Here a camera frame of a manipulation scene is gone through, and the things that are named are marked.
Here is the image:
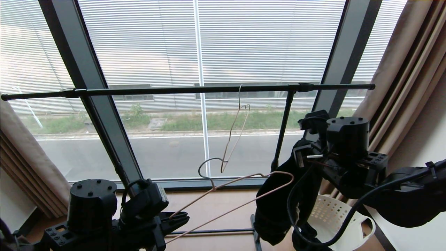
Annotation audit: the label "black garment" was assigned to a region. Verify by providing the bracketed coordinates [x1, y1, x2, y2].
[292, 222, 331, 251]

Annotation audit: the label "black drawstring shorts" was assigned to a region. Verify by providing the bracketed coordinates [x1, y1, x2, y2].
[254, 139, 326, 246]

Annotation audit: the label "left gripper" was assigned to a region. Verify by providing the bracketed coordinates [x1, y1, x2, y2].
[113, 212, 191, 251]

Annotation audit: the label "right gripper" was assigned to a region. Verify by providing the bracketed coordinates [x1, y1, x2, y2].
[292, 139, 330, 173]

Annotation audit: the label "black clothes rack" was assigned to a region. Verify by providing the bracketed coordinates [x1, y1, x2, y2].
[1, 83, 376, 251]

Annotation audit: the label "white laundry basket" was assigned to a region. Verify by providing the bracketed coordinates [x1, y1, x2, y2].
[307, 194, 376, 251]

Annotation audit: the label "pink clothes hanger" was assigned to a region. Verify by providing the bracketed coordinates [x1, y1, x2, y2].
[164, 158, 294, 244]
[220, 85, 251, 174]

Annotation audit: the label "brown curtain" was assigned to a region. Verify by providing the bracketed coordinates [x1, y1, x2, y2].
[0, 99, 72, 219]
[319, 0, 446, 210]

